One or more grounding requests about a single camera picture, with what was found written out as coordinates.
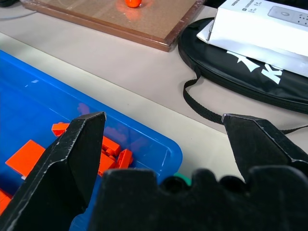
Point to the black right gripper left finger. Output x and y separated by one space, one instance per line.
60 173

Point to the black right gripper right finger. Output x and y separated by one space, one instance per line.
255 144

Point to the white cardboard product box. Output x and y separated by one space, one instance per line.
260 26

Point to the large flat orange block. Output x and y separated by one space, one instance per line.
25 156

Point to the small orange building block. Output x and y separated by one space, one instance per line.
125 158
110 144
106 163
4 199
59 128

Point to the blue plastic bin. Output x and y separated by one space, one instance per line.
31 101

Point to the black bag with white print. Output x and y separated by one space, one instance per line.
216 67

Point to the brown framed cork board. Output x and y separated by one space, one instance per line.
154 21

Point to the orange ball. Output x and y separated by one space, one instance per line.
132 3

